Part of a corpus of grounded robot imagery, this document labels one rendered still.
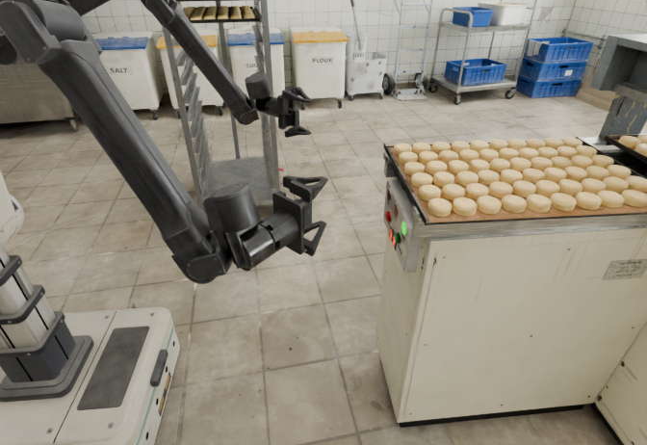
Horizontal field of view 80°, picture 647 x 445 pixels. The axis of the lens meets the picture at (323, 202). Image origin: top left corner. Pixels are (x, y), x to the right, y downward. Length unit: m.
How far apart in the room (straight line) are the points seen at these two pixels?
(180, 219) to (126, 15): 4.29
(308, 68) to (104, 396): 3.44
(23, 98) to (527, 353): 4.10
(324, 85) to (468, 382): 3.42
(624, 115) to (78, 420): 1.95
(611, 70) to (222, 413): 1.72
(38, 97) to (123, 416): 3.31
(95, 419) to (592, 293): 1.41
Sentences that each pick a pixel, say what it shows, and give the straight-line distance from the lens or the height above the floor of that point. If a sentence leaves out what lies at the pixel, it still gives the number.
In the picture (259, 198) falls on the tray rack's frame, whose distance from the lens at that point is 2.37.
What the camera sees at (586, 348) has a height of 0.40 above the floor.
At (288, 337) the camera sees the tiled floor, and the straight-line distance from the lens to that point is 1.76.
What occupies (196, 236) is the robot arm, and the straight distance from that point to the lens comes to 0.59.
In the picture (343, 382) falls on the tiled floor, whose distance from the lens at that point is 1.63.
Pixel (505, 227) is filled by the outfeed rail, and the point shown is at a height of 0.86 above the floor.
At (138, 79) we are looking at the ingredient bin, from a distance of 4.24.
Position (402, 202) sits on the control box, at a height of 0.84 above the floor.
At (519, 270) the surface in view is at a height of 0.73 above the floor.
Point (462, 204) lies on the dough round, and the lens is 0.88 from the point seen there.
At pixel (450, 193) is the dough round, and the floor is 0.92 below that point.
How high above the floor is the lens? 1.37
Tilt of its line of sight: 32 degrees down
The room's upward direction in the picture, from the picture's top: straight up
